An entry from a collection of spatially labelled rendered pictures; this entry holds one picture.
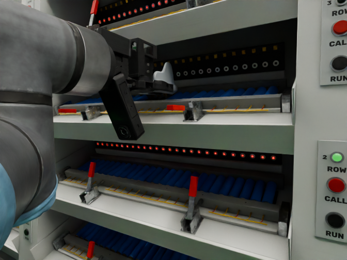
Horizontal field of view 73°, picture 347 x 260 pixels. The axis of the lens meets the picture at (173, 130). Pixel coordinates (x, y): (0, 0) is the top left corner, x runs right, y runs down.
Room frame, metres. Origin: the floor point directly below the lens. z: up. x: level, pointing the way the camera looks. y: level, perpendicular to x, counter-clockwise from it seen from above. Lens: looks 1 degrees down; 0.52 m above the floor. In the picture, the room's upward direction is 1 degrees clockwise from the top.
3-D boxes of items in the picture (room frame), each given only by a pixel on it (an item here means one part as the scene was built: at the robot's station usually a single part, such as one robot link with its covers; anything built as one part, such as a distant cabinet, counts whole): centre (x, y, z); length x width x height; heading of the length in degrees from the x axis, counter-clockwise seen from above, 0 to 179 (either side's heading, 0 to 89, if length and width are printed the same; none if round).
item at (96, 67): (0.32, 0.13, 0.60); 0.10 x 0.05 x 0.09; 59
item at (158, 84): (0.43, 0.04, 0.59); 0.09 x 0.05 x 0.02; 142
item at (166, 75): (0.47, 0.01, 0.62); 0.09 x 0.03 x 0.06; 142
